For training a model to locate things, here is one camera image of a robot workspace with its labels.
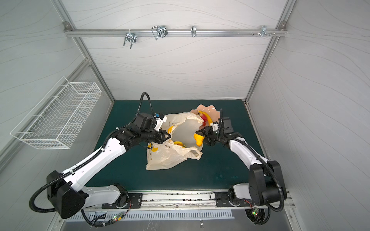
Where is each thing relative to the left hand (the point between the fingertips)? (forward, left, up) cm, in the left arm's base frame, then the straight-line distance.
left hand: (172, 134), depth 75 cm
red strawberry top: (+25, -20, -18) cm, 37 cm away
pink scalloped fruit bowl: (+33, -27, -21) cm, 47 cm away
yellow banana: (+26, -23, -19) cm, 39 cm away
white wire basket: (-1, +55, +10) cm, 56 cm away
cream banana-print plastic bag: (-8, -5, +1) cm, 9 cm away
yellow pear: (+1, -14, -6) cm, 16 cm away
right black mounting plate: (-26, -27, -21) cm, 43 cm away
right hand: (+6, -15, -7) cm, 17 cm away
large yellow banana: (+5, -3, -19) cm, 20 cm away
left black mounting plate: (-28, +19, -22) cm, 40 cm away
